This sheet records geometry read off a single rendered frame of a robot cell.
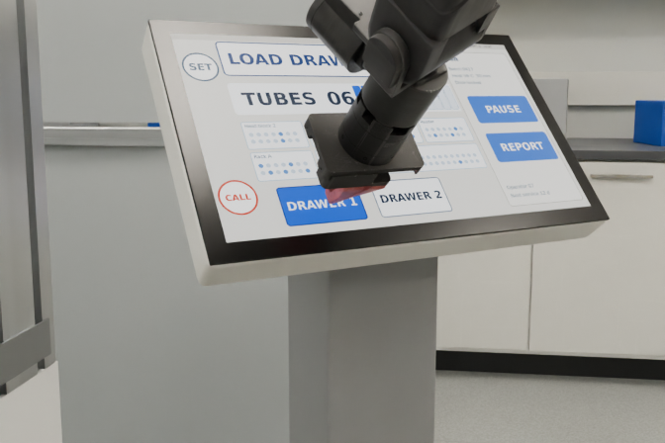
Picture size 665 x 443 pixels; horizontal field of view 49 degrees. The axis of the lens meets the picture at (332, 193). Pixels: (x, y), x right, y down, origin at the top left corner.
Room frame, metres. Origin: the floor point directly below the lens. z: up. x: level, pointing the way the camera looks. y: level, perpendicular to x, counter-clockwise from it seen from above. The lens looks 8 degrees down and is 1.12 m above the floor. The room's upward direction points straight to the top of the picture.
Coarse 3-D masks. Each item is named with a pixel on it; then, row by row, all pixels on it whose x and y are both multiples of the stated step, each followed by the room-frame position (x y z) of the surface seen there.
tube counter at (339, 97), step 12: (324, 84) 0.87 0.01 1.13; (336, 84) 0.88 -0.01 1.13; (348, 84) 0.89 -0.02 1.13; (360, 84) 0.89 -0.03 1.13; (336, 96) 0.87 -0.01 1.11; (348, 96) 0.87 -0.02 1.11; (444, 96) 0.94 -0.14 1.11; (336, 108) 0.85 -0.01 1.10; (348, 108) 0.86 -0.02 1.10; (432, 108) 0.91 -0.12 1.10; (444, 108) 0.92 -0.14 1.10; (456, 108) 0.93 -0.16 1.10
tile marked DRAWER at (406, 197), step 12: (396, 180) 0.81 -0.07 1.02; (408, 180) 0.82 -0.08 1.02; (420, 180) 0.83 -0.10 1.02; (432, 180) 0.83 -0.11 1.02; (372, 192) 0.79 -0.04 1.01; (384, 192) 0.80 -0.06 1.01; (396, 192) 0.80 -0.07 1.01; (408, 192) 0.81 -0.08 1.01; (420, 192) 0.81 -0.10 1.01; (432, 192) 0.82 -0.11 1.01; (444, 192) 0.83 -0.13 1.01; (384, 204) 0.78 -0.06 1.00; (396, 204) 0.79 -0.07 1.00; (408, 204) 0.80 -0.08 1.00; (420, 204) 0.80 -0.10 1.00; (432, 204) 0.81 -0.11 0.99; (444, 204) 0.82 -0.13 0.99; (384, 216) 0.77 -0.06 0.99; (396, 216) 0.78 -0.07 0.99; (408, 216) 0.79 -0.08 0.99
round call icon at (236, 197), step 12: (216, 180) 0.73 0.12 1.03; (228, 180) 0.73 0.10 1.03; (240, 180) 0.74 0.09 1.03; (252, 180) 0.74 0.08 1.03; (216, 192) 0.72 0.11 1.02; (228, 192) 0.72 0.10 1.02; (240, 192) 0.73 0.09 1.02; (252, 192) 0.73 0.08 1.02; (228, 204) 0.71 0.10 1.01; (240, 204) 0.72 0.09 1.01; (252, 204) 0.72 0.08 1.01; (228, 216) 0.70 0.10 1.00; (240, 216) 0.71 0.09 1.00
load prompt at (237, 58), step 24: (216, 48) 0.84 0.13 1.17; (240, 48) 0.86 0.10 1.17; (264, 48) 0.87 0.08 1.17; (288, 48) 0.89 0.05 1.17; (312, 48) 0.90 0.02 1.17; (240, 72) 0.83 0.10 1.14; (264, 72) 0.85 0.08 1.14; (288, 72) 0.86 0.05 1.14; (312, 72) 0.88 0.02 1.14; (336, 72) 0.89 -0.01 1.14; (360, 72) 0.91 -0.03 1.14
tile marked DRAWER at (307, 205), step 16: (288, 192) 0.75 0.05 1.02; (304, 192) 0.76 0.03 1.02; (320, 192) 0.76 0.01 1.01; (288, 208) 0.73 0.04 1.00; (304, 208) 0.74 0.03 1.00; (320, 208) 0.75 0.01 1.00; (336, 208) 0.76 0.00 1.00; (352, 208) 0.76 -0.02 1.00; (288, 224) 0.72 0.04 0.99; (304, 224) 0.73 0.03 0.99
